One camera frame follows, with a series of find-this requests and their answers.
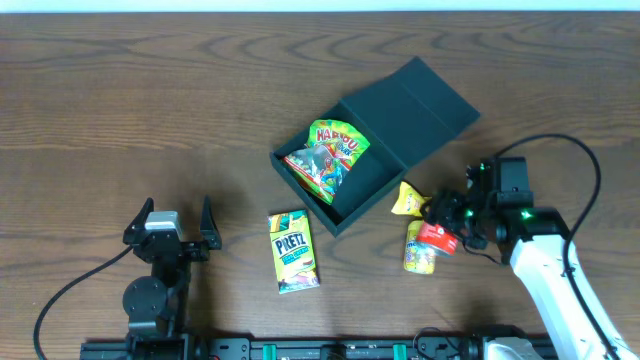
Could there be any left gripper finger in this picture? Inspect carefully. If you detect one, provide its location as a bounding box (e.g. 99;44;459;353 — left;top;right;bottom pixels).
199;195;222;250
123;197;154;245

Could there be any red tin can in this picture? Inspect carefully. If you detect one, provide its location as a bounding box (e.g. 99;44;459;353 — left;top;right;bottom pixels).
416;222;458;257

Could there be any black gift box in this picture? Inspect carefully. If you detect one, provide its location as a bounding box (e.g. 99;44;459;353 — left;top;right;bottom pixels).
269;57;480;236

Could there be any Haribo gummy bag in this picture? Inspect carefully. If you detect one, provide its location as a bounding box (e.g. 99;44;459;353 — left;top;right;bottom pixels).
282;119;370;205

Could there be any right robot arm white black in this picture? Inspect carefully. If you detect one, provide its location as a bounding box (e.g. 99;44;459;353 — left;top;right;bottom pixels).
421;157;635;359

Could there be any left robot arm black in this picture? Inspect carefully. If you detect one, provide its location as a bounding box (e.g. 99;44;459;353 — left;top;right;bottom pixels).
123;197;222;340

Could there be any yellow Pretz snack box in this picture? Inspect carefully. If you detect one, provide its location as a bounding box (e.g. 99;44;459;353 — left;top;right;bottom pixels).
268;210;320;294

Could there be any yellow orange candy packet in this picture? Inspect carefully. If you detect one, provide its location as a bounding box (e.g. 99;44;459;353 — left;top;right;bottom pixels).
391;181;432;217

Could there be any yellow Mentos bottle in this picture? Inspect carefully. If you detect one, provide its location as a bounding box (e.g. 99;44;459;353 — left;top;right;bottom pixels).
403;220;436;275

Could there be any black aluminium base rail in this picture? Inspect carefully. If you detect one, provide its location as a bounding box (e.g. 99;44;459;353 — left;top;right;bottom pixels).
79;327;556;360

